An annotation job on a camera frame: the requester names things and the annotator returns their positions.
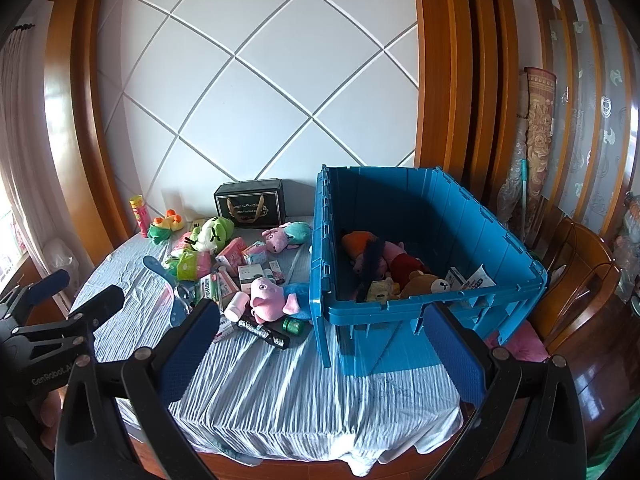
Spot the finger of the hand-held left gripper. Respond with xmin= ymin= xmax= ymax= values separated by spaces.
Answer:
xmin=67 ymin=284 xmax=125 ymax=333
xmin=0 ymin=269 xmax=71 ymax=333

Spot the pink pig plush teal dress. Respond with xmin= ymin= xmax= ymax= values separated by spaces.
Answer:
xmin=263 ymin=221 xmax=313 ymax=253

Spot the light blue plastic hanger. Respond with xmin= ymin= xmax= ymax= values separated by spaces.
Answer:
xmin=142 ymin=255 xmax=192 ymax=326

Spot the yellow pink tube can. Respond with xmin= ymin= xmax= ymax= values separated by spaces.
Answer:
xmin=130 ymin=196 xmax=152 ymax=238

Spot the green frog plush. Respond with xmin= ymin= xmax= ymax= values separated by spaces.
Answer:
xmin=172 ymin=215 xmax=236 ymax=256

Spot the blue plastic storage crate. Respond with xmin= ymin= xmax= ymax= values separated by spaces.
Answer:
xmin=308 ymin=164 xmax=549 ymax=377

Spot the teal broom handle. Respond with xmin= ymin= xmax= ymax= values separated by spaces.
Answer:
xmin=517 ymin=159 xmax=529 ymax=243

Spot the white green carton box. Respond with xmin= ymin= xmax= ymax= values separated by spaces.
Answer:
xmin=237 ymin=263 xmax=266 ymax=293

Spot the long black bag roll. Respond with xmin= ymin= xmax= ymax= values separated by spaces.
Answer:
xmin=237 ymin=317 xmax=291 ymax=351

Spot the clear plastic bag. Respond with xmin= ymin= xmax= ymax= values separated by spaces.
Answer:
xmin=42 ymin=237 xmax=82 ymax=281

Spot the green orange duck plush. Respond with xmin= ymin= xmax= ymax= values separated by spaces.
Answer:
xmin=148 ymin=208 xmax=186 ymax=246

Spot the black gift box with handle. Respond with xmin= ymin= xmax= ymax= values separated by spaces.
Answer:
xmin=214 ymin=178 xmax=285 ymax=229

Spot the green pink wipes pack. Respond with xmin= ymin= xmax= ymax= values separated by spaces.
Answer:
xmin=175 ymin=250 xmax=213 ymax=281

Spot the white plastic bottle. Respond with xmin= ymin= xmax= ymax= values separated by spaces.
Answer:
xmin=224 ymin=291 xmax=251 ymax=322

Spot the pale curtain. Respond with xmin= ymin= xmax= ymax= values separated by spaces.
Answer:
xmin=0 ymin=22 xmax=76 ymax=281

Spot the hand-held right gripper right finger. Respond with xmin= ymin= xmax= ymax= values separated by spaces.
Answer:
xmin=422 ymin=302 xmax=587 ymax=480

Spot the brown bear plush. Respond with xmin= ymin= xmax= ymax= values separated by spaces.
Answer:
xmin=400 ymin=271 xmax=453 ymax=301

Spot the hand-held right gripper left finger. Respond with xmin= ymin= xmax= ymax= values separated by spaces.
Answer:
xmin=54 ymin=299 xmax=221 ymax=480

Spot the pink teal tissue pack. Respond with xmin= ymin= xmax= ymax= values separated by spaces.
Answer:
xmin=242 ymin=241 xmax=268 ymax=266

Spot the pink pig plush red dress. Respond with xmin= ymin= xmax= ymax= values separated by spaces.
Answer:
xmin=382 ymin=242 xmax=426 ymax=281

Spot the orange pink plush toy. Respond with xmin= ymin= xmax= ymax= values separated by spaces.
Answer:
xmin=341 ymin=230 xmax=373 ymax=273

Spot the dark purple plush toy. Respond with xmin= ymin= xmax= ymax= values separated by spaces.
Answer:
xmin=356 ymin=239 xmax=387 ymax=303

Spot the pink cushion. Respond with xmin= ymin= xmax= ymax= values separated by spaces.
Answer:
xmin=484 ymin=324 xmax=551 ymax=364

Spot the rolled patterned carpet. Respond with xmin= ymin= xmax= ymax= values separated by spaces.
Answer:
xmin=497 ymin=66 xmax=557 ymax=233

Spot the pink pig plush blue body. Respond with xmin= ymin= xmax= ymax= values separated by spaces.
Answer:
xmin=249 ymin=277 xmax=313 ymax=323

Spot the wooden frosted glass partition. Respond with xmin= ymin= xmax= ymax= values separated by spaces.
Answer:
xmin=525 ymin=0 xmax=640 ymax=241

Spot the white paper packet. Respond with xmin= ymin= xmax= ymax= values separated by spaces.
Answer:
xmin=462 ymin=264 xmax=498 ymax=291

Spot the yellow snack packet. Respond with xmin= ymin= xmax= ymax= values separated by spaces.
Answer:
xmin=367 ymin=277 xmax=401 ymax=303

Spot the wooden chair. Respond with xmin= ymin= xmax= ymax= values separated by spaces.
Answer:
xmin=527 ymin=216 xmax=623 ymax=356

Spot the green cloth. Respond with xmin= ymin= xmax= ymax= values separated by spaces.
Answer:
xmin=586 ymin=407 xmax=640 ymax=480

